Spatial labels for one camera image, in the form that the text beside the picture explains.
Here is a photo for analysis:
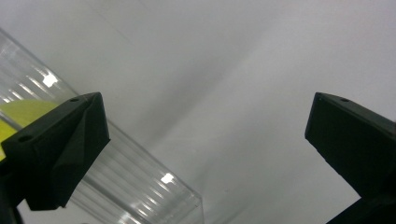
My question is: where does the clear plastic storage bin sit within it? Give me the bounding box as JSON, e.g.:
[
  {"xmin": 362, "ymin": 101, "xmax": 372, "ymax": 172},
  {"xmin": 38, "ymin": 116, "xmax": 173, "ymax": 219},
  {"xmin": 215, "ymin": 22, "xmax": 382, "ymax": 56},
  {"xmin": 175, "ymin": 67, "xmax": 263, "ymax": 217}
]
[{"xmin": 0, "ymin": 27, "xmax": 205, "ymax": 224}]

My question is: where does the yellow tennis ball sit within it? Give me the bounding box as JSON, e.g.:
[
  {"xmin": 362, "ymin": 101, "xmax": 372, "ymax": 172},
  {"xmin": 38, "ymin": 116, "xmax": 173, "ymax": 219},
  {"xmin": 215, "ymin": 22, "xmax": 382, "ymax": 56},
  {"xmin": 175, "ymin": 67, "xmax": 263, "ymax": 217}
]
[{"xmin": 0, "ymin": 99, "xmax": 60, "ymax": 161}]

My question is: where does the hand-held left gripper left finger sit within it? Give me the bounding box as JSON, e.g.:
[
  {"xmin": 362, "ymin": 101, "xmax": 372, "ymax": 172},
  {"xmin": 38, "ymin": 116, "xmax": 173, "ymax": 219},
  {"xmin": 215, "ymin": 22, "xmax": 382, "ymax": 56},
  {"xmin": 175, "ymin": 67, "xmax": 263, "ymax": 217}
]
[{"xmin": 1, "ymin": 91, "xmax": 111, "ymax": 211}]

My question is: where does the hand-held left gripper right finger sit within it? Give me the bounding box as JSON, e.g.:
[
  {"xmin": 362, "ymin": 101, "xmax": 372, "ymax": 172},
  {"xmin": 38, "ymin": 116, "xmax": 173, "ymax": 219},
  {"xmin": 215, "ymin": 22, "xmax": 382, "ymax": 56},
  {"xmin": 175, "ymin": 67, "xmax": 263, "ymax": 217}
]
[{"xmin": 304, "ymin": 91, "xmax": 396, "ymax": 199}]

